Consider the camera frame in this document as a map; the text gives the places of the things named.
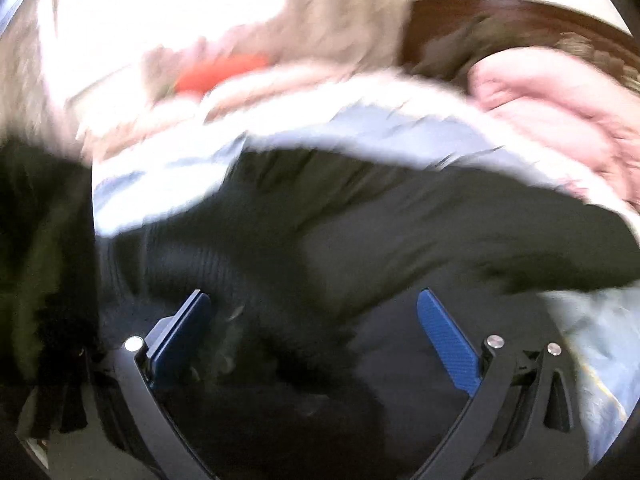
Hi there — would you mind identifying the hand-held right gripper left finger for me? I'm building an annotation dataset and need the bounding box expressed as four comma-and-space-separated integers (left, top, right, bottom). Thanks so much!
50, 289, 217, 480

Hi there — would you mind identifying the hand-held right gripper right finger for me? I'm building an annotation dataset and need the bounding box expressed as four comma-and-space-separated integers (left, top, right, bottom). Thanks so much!
412, 288, 594, 480

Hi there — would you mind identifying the dark green garment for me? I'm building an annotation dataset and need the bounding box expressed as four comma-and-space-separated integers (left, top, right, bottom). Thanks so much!
0, 135, 640, 480

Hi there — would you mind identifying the light blue bed sheet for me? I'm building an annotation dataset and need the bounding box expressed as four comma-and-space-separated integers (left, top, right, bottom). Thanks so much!
91, 72, 640, 466

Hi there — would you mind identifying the pink blanket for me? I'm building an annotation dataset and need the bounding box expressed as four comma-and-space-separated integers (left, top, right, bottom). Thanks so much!
467, 46, 640, 211

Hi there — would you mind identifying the red object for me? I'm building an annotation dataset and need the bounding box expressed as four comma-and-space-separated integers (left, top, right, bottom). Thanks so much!
174, 54, 272, 97

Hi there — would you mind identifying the brown wooden headboard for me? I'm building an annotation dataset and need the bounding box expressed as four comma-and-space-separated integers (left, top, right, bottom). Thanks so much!
397, 0, 640, 98

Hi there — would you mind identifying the beige fluffy blanket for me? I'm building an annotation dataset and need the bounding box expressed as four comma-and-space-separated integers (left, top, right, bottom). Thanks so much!
0, 0, 406, 161

